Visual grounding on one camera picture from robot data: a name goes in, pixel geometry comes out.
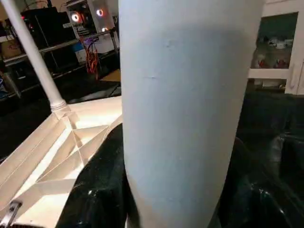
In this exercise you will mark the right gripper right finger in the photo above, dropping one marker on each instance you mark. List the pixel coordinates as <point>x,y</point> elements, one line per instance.
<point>256,194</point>

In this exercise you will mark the white plastic table top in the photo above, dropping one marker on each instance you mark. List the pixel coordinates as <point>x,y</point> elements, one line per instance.
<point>52,152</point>

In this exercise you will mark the black work mat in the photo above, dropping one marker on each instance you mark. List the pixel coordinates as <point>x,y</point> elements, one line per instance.
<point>270,118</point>

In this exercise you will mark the white plastic table leg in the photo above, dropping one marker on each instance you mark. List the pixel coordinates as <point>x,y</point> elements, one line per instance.
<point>185,104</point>
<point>35,57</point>

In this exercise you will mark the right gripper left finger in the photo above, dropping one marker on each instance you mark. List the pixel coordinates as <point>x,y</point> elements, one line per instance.
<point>97,190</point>

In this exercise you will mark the white glass-door cabinet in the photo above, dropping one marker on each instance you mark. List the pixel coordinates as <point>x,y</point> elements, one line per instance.
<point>285,47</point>

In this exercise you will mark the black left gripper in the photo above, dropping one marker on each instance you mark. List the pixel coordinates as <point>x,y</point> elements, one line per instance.
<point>10,213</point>

